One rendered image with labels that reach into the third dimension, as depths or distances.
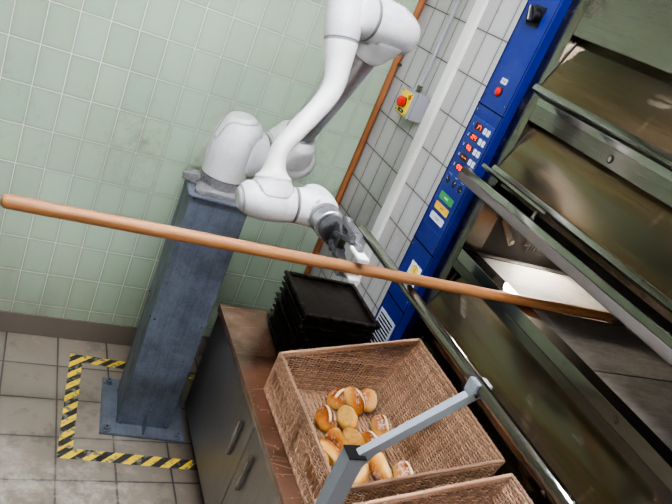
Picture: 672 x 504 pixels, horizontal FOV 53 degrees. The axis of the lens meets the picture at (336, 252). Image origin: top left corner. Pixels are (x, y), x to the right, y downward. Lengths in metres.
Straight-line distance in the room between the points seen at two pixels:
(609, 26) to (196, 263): 1.46
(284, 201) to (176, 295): 0.73
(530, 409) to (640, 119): 0.79
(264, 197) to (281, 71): 0.98
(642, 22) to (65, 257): 2.21
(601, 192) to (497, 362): 0.56
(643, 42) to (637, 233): 0.49
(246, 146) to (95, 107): 0.68
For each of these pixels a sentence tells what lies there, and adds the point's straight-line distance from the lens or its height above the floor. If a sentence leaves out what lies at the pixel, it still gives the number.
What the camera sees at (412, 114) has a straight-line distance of 2.57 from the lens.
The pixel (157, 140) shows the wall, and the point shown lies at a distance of 2.72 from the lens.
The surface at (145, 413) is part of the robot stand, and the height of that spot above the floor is 0.07.
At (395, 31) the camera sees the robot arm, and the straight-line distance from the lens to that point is 2.04.
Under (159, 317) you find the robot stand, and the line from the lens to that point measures 2.47.
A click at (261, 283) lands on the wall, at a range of 3.11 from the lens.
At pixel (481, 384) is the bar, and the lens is 1.49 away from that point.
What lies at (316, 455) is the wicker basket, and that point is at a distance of 1.84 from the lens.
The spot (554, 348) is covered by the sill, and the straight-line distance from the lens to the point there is 1.86.
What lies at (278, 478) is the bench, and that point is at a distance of 1.92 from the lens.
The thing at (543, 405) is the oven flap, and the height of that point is 1.03.
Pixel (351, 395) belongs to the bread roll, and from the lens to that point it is 2.19.
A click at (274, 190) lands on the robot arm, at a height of 1.23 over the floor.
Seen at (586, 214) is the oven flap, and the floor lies 1.51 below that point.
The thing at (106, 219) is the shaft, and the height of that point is 1.20.
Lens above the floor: 1.84
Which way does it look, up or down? 22 degrees down
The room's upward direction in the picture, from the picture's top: 24 degrees clockwise
